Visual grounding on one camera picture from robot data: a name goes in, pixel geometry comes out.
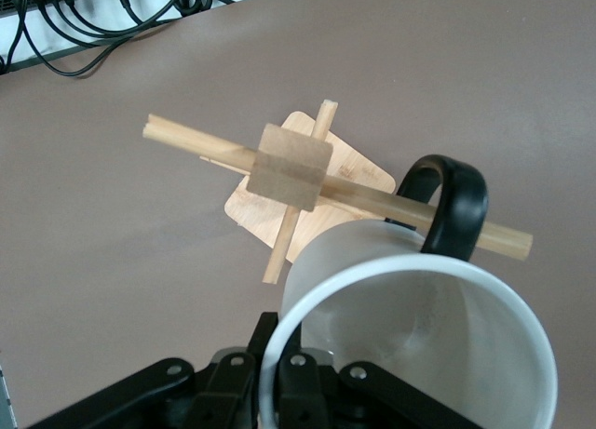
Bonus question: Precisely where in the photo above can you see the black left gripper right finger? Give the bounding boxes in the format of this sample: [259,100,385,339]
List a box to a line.
[278,348,330,429]

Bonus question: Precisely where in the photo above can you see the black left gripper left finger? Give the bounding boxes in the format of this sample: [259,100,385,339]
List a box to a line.
[193,311,280,429]

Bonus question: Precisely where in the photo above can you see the white cup black handle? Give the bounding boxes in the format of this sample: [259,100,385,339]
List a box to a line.
[258,153,560,429]

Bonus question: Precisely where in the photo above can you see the wooden cup rack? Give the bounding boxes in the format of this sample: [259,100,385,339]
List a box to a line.
[142,98,535,286]

